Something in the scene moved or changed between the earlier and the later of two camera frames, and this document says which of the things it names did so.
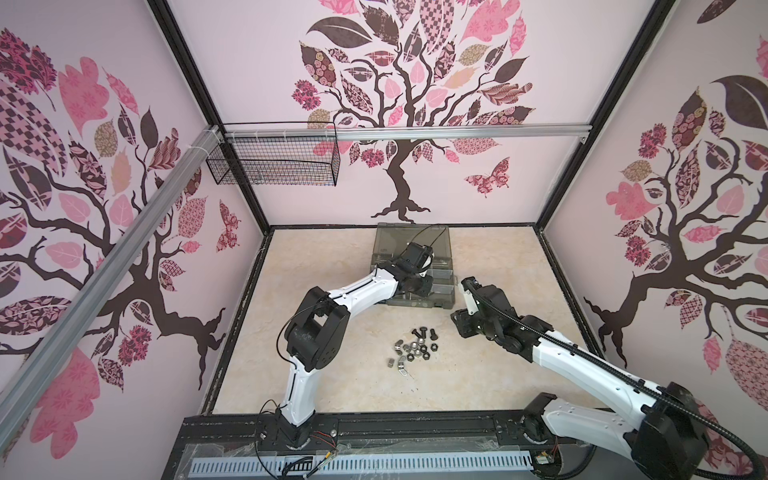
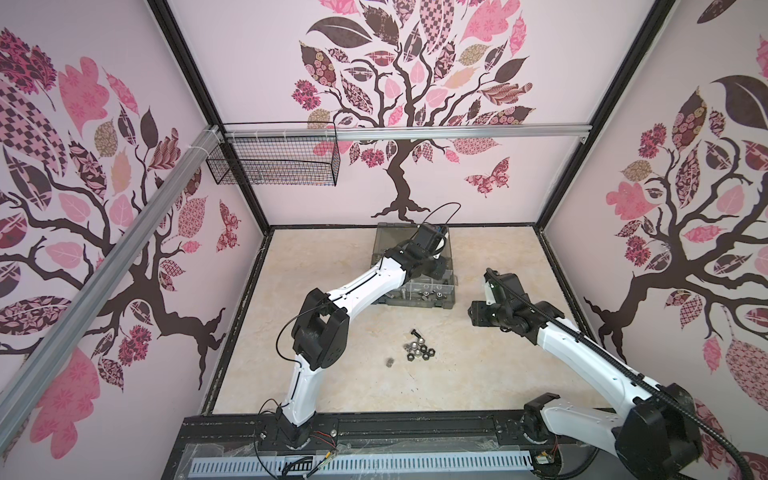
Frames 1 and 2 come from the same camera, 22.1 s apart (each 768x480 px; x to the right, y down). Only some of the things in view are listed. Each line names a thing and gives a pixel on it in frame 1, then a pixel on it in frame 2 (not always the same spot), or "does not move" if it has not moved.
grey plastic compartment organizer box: x=392 y=237 does not move
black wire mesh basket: x=310 y=162 does not move
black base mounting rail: x=246 y=437 does not move
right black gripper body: x=469 y=324 → x=486 y=314
